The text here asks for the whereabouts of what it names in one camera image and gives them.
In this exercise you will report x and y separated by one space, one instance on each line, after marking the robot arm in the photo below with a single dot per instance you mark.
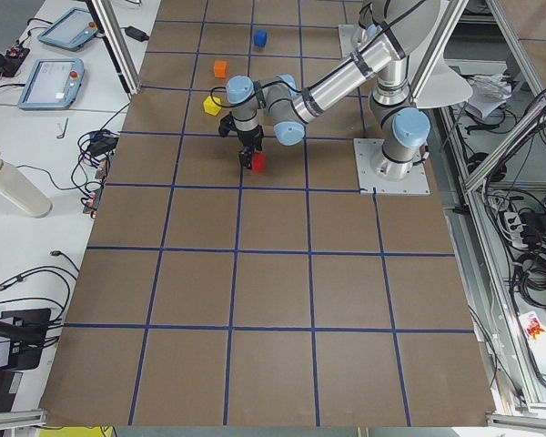
368 13
394 30

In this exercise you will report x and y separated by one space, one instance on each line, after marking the teach pendant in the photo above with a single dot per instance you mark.
53 84
71 31

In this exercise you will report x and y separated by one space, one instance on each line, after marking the yellow block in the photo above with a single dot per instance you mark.
212 105

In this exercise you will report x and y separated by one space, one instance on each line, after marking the hex key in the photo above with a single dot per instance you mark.
63 129

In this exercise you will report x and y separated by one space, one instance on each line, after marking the lower teach pendant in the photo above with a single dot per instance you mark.
53 84

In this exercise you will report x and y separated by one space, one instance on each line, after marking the white bottle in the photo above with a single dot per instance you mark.
18 189

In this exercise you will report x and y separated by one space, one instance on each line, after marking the blue block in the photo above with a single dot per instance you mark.
260 38

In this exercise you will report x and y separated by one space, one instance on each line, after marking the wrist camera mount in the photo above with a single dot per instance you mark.
226 125

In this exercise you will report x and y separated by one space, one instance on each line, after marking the black power adapter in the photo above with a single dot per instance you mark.
136 34

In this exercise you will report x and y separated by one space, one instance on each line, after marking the white power strip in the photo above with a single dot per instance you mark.
511 226

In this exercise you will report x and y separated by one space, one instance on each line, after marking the orange block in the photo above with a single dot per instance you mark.
220 69

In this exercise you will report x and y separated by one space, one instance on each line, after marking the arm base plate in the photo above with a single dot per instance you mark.
378 175
349 38

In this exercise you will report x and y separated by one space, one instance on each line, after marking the aluminium frame post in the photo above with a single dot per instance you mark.
106 23

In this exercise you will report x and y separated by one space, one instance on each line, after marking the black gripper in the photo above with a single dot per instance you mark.
250 139

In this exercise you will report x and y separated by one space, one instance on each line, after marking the red block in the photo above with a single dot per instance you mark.
258 162

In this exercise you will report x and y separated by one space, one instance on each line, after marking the upper teach pendant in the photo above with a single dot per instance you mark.
71 31

